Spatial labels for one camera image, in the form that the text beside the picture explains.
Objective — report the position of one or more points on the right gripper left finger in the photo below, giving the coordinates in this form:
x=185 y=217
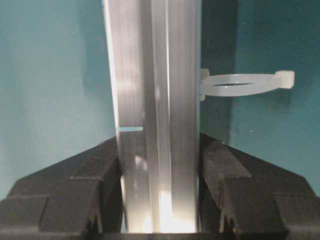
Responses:
x=74 y=199

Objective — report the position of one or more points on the large silver aluminium rail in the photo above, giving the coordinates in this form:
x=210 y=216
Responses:
x=154 y=64

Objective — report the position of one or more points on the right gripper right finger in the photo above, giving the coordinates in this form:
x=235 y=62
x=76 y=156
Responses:
x=243 y=197

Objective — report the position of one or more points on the white plastic zip tie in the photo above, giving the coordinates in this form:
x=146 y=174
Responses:
x=238 y=85

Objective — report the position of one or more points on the teal cloth table cover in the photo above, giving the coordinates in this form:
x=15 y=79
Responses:
x=55 y=89

